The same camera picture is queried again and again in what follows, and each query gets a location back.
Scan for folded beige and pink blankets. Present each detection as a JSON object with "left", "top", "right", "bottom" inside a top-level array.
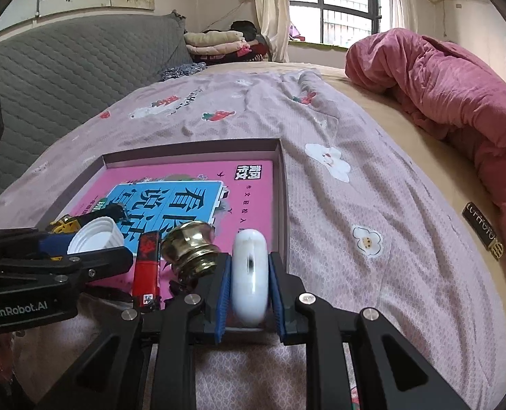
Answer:
[{"left": 183, "top": 30, "right": 249, "bottom": 56}]

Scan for dark-framed window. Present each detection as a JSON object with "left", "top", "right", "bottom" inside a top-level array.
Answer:
[{"left": 287, "top": 0, "right": 384, "bottom": 45}]

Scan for beige mattress sheet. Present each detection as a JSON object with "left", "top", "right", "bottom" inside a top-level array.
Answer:
[{"left": 206, "top": 62, "right": 506, "bottom": 394}]

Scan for yellow black-strapped wristwatch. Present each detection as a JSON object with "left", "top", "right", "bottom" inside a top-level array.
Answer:
[{"left": 45, "top": 205, "right": 128, "bottom": 235}]

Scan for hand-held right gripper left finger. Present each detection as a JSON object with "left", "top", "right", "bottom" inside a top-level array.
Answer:
[{"left": 35, "top": 254, "right": 232, "bottom": 410}]

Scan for gold metal knob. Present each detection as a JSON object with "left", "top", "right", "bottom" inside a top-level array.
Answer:
[{"left": 161, "top": 221, "right": 220, "bottom": 283}]

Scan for white plastic bottle cap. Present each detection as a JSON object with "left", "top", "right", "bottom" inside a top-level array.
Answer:
[{"left": 67, "top": 217, "right": 125, "bottom": 255}]

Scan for pink and blue book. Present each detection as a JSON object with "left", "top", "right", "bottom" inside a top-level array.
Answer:
[{"left": 65, "top": 160, "right": 275, "bottom": 308}]

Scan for white oval earbuds case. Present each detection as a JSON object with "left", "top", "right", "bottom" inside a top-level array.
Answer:
[{"left": 231, "top": 229, "right": 271, "bottom": 325}]

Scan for red and black lighter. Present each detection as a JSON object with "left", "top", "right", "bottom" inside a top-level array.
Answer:
[{"left": 132, "top": 231, "right": 163, "bottom": 310}]

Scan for pink fluffy quilt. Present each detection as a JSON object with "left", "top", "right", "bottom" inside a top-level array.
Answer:
[{"left": 344, "top": 28, "right": 506, "bottom": 283}]

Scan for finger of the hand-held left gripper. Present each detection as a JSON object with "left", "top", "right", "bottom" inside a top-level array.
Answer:
[
  {"left": 0, "top": 227, "right": 76, "bottom": 262},
  {"left": 0, "top": 245, "right": 134, "bottom": 285}
]

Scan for shallow cardboard box tray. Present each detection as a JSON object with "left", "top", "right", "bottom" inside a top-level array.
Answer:
[{"left": 35, "top": 138, "right": 290, "bottom": 334}]

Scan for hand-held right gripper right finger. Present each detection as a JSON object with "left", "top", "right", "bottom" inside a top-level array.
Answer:
[{"left": 268, "top": 252, "right": 471, "bottom": 410}]

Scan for black gold-lettered mattress label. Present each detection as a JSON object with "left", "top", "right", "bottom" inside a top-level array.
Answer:
[{"left": 462, "top": 201, "right": 505, "bottom": 261}]

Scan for dark clothes pile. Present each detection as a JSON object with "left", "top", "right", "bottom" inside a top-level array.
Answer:
[{"left": 193, "top": 20, "right": 273, "bottom": 63}]

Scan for grey quilted headboard cover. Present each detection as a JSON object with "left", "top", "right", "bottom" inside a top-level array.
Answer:
[{"left": 0, "top": 11, "right": 194, "bottom": 218}]

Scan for cream curtain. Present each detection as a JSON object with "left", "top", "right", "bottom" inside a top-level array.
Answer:
[
  {"left": 389, "top": 0, "right": 418, "bottom": 35},
  {"left": 253, "top": 0, "right": 290, "bottom": 63}
]

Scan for blue patterned cloth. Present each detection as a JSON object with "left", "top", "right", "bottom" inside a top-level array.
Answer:
[{"left": 161, "top": 62, "right": 208, "bottom": 82}]

